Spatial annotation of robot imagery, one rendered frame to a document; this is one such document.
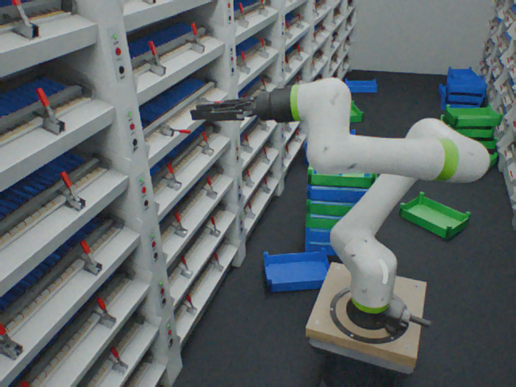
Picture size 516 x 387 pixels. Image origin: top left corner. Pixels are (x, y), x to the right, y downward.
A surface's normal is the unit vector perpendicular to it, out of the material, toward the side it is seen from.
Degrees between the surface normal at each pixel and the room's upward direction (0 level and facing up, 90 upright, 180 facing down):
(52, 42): 110
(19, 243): 20
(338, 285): 2
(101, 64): 90
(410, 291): 2
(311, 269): 0
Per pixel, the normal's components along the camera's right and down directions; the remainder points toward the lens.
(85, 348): 0.29, -0.76
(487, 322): -0.03, -0.86
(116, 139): -0.33, 0.50
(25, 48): 0.90, 0.43
